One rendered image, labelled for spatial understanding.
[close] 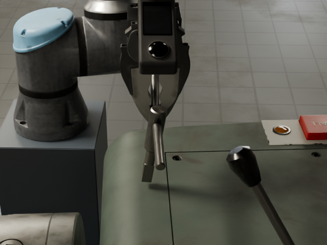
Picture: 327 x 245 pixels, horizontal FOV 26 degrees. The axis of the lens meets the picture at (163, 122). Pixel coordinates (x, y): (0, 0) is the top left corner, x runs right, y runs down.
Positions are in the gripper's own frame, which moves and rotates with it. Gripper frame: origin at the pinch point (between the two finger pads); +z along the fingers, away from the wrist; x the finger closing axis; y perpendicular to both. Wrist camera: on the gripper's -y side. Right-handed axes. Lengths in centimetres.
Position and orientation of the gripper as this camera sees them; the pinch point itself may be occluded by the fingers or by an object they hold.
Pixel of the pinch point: (155, 116)
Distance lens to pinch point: 96.9
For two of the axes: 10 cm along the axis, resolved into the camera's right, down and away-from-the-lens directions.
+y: -0.5, -5.0, 8.6
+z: 0.0, 8.6, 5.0
